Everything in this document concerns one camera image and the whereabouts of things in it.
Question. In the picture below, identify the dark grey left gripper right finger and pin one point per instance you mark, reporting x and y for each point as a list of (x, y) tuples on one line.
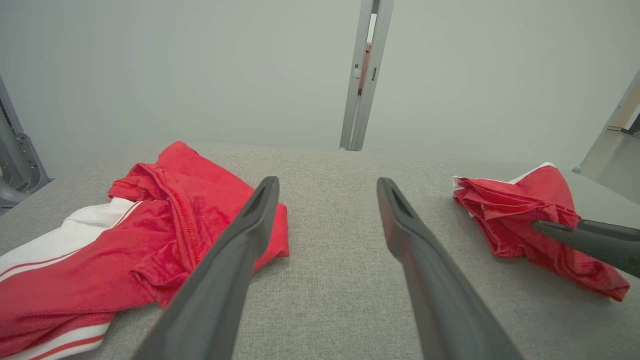
[(435, 290)]

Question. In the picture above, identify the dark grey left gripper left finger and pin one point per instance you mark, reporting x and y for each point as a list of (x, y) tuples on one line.
[(225, 280)]

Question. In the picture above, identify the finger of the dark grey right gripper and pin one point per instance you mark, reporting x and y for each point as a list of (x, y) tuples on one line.
[(615, 230), (600, 247)]

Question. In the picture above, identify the red and white numbered jersey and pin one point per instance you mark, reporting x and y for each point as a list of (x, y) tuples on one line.
[(165, 220)]

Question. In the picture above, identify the red shorts with white trim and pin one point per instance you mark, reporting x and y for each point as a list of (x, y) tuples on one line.
[(505, 215)]

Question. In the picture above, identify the grey partition end post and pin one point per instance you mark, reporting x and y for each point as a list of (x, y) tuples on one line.
[(607, 131)]

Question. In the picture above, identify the grey metal stand bracket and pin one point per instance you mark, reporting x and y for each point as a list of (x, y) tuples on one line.
[(22, 165)]

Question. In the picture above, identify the red object behind post gap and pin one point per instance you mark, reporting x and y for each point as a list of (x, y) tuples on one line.
[(367, 52)]

